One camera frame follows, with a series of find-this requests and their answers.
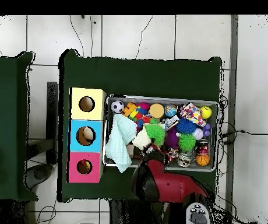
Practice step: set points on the cream muslin cloth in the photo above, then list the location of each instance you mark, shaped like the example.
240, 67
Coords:
141, 140

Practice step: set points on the green puffer toy with eyes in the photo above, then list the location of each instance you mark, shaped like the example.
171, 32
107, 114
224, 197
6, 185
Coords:
187, 142
156, 133

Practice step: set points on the mint green cloth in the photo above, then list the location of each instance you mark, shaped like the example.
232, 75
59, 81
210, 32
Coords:
120, 140

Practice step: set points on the white polka dot cloth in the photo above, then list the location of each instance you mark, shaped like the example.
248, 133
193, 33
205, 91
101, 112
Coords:
193, 114

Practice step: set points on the yellow plush toy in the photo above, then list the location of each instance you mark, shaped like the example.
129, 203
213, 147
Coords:
88, 167

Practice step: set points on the small plush tiger toy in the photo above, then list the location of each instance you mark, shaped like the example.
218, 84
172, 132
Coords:
82, 162

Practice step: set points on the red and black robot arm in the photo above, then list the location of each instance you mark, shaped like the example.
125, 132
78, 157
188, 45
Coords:
171, 186

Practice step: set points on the shallow metal mesh bin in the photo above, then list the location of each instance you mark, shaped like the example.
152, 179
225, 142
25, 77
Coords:
194, 166

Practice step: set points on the wooden box with three holes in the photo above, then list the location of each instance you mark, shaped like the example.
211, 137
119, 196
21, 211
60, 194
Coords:
74, 144

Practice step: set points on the orange foam disc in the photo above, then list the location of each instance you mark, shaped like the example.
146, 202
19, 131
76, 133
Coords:
156, 110

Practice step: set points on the small blue puffer ball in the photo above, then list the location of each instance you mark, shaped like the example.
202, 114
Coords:
186, 126

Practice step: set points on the small soccer ball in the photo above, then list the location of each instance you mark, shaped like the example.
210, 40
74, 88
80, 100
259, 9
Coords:
117, 106

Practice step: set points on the small orange basketball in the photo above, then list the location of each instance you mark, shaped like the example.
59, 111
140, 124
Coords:
202, 159

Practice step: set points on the yellow smiley ball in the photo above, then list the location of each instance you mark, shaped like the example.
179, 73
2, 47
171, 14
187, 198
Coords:
205, 112

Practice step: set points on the dark green table cloth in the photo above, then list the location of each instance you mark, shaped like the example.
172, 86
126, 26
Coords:
136, 77
8, 116

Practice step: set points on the black upright panel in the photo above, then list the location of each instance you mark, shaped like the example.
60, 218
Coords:
52, 116

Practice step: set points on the grey plastic base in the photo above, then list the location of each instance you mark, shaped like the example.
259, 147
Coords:
39, 173

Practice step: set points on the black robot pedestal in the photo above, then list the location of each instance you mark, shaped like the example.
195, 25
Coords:
122, 214

